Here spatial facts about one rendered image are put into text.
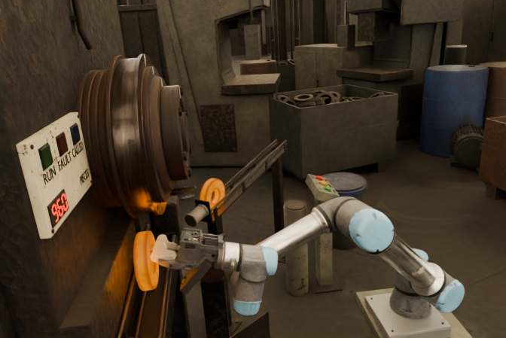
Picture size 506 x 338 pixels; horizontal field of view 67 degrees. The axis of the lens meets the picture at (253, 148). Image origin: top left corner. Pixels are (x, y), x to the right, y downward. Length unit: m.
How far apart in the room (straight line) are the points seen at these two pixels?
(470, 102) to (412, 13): 1.05
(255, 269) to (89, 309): 0.42
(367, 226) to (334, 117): 2.30
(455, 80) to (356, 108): 1.14
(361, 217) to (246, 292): 0.39
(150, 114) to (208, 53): 2.83
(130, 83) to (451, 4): 4.11
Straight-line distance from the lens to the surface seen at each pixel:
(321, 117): 3.30
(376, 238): 1.18
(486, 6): 5.97
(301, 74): 5.67
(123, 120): 0.96
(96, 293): 0.95
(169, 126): 1.03
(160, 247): 1.06
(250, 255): 1.07
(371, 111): 3.60
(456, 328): 1.73
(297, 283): 2.18
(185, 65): 3.88
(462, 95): 4.25
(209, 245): 1.07
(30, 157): 0.75
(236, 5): 3.74
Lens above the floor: 1.40
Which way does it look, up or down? 18 degrees down
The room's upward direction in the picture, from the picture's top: 4 degrees counter-clockwise
